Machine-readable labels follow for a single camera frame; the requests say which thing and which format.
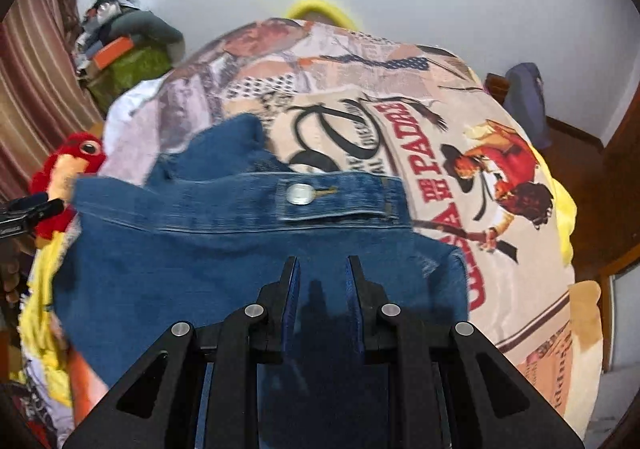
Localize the red plush toy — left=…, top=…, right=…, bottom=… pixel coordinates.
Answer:
left=29, top=131, right=109, bottom=250

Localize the grey neck pillow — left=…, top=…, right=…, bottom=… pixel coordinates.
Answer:
left=114, top=10, right=187, bottom=60

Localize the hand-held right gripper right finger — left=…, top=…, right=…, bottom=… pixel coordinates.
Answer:
left=345, top=255, right=586, bottom=449

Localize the blue grey hanging garment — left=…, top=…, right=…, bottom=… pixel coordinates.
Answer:
left=502, top=62, right=554, bottom=150

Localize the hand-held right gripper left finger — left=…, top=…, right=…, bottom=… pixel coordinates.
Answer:
left=62, top=256, right=301, bottom=449

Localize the yellow pillow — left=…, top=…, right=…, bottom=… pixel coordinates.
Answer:
left=284, top=0, right=362, bottom=32

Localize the blue denim vest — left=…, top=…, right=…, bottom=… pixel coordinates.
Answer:
left=52, top=113, right=472, bottom=449

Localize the orange box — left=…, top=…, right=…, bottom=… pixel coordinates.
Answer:
left=93, top=36, right=137, bottom=70

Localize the striped brown curtain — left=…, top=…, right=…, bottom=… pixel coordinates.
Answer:
left=0, top=0, right=107, bottom=202

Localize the wooden chair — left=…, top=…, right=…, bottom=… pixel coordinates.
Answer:
left=484, top=73, right=512, bottom=106

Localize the printed blanket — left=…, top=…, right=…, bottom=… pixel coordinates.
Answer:
left=102, top=17, right=603, bottom=437

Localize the person's left hand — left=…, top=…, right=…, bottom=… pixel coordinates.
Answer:
left=0, top=251, right=23, bottom=307

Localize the white cloth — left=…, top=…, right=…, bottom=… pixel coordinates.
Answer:
left=104, top=78, right=168, bottom=164

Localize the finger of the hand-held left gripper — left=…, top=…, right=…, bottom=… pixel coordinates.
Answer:
left=0, top=194, right=66, bottom=239

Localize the pile of clutter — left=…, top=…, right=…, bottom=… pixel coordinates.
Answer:
left=75, top=0, right=146, bottom=60

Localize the yellow fleece blanket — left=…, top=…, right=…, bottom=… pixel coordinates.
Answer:
left=17, top=149, right=579, bottom=407

